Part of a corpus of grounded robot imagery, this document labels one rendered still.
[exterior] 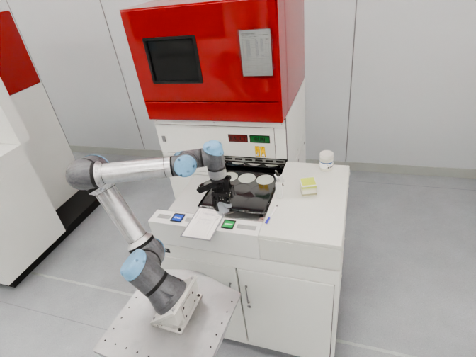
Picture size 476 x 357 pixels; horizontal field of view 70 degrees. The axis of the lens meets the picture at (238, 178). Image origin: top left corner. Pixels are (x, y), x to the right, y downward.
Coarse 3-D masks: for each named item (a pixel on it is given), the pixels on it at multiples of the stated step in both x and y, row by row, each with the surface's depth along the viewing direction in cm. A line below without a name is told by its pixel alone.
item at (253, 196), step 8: (256, 176) 196; (232, 184) 192; (240, 184) 192; (248, 184) 191; (256, 184) 190; (272, 184) 188; (240, 192) 185; (248, 192) 184; (256, 192) 184; (264, 192) 183; (208, 200) 182; (232, 200) 180; (240, 200) 179; (248, 200) 178; (256, 200) 177; (264, 200) 176; (240, 208) 173; (248, 208) 173; (256, 208) 172; (264, 208) 171
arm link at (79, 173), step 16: (80, 160) 123; (144, 160) 120; (160, 160) 120; (176, 160) 117; (192, 160) 118; (80, 176) 118; (96, 176) 118; (112, 176) 119; (128, 176) 119; (144, 176) 120; (160, 176) 121
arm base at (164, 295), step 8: (160, 280) 126; (168, 280) 128; (176, 280) 130; (152, 288) 125; (160, 288) 126; (168, 288) 126; (176, 288) 128; (184, 288) 130; (152, 296) 126; (160, 296) 125; (168, 296) 126; (176, 296) 126; (152, 304) 128; (160, 304) 125; (168, 304) 125; (160, 312) 127
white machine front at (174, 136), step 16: (160, 128) 209; (176, 128) 206; (192, 128) 202; (208, 128) 198; (224, 128) 195; (240, 128) 192; (256, 128) 189; (272, 128) 186; (160, 144) 217; (176, 144) 213; (192, 144) 209; (224, 144) 201; (240, 144) 198; (256, 144) 194; (272, 144) 191
